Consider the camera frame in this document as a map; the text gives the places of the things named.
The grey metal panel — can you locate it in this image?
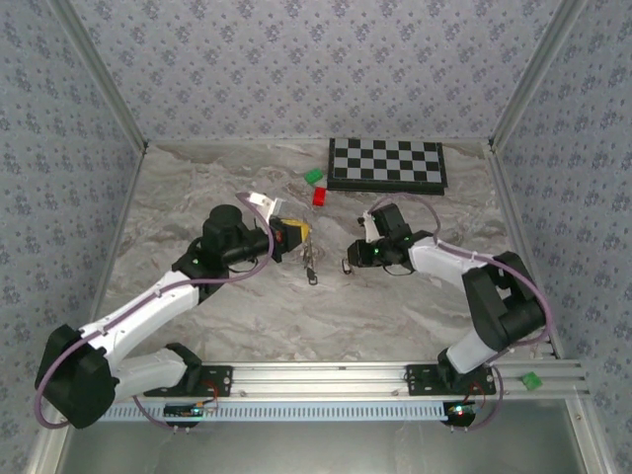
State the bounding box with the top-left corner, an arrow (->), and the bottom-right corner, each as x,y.
63,419 -> 584,474

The aluminium table edge rail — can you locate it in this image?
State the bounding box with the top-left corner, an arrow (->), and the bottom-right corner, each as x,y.
98,145 -> 149,327
486,145 -> 564,359

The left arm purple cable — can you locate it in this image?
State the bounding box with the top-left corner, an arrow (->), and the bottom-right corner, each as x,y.
35,192 -> 276,435

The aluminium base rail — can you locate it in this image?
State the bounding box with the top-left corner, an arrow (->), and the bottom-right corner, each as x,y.
118,360 -> 592,400

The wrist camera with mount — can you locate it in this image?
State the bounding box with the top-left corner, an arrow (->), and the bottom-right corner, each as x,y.
362,209 -> 381,243
246,191 -> 286,226

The black grey chessboard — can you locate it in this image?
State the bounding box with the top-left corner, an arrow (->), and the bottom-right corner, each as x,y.
326,137 -> 450,197

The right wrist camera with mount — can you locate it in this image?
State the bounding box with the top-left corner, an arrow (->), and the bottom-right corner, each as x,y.
362,209 -> 381,243

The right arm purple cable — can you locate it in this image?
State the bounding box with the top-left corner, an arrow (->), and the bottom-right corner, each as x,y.
364,195 -> 553,432

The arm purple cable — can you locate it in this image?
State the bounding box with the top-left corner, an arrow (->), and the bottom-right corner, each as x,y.
364,195 -> 553,432
35,192 -> 276,435

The aluminium corner post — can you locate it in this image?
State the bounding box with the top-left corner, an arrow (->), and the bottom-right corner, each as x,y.
488,0 -> 592,149
48,0 -> 149,149

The slotted pale cable duct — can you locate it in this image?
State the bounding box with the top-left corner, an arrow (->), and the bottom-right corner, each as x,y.
98,400 -> 445,422

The small circuit board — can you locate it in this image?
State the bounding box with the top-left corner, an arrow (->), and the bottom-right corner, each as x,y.
162,402 -> 218,421
443,400 -> 488,426

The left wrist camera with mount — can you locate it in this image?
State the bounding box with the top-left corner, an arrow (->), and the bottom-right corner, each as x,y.
246,191 -> 286,226

